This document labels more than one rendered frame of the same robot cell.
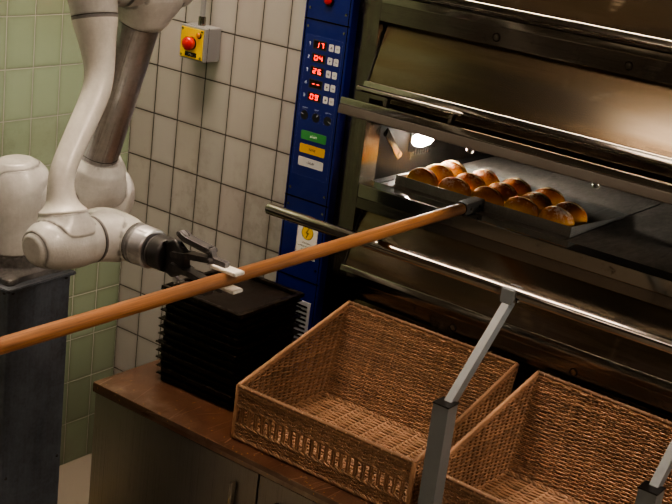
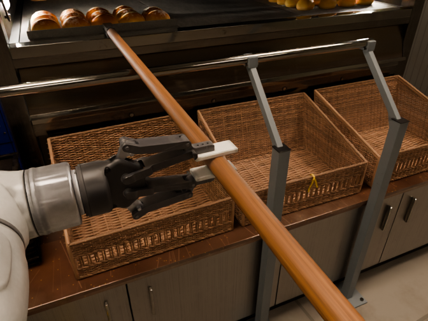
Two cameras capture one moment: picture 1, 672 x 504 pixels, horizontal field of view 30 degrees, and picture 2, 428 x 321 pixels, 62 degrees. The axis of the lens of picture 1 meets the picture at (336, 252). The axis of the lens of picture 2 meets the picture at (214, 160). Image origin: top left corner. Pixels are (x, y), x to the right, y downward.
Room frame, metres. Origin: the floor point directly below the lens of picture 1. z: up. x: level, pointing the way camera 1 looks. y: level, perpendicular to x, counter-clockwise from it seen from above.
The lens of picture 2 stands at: (2.17, 0.62, 1.50)
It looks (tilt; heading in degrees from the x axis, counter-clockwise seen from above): 33 degrees down; 301
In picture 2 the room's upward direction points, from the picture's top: straight up
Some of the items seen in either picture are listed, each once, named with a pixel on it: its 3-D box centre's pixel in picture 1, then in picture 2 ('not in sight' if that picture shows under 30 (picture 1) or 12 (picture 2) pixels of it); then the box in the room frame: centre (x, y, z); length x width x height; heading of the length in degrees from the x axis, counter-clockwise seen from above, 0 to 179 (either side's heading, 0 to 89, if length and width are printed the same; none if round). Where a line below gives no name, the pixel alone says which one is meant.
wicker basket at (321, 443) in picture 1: (375, 399); (139, 183); (2.96, -0.15, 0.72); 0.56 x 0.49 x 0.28; 56
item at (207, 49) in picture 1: (199, 42); not in sight; (3.68, 0.47, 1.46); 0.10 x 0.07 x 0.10; 55
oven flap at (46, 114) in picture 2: (649, 339); (249, 62); (2.85, -0.78, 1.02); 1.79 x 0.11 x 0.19; 55
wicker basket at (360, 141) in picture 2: not in sight; (386, 124); (2.27, -1.13, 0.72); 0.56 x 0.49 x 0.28; 54
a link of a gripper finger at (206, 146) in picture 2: (218, 257); (197, 143); (2.43, 0.24, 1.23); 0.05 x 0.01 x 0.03; 55
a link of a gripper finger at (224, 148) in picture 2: (227, 269); (213, 150); (2.42, 0.22, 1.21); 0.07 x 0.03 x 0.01; 55
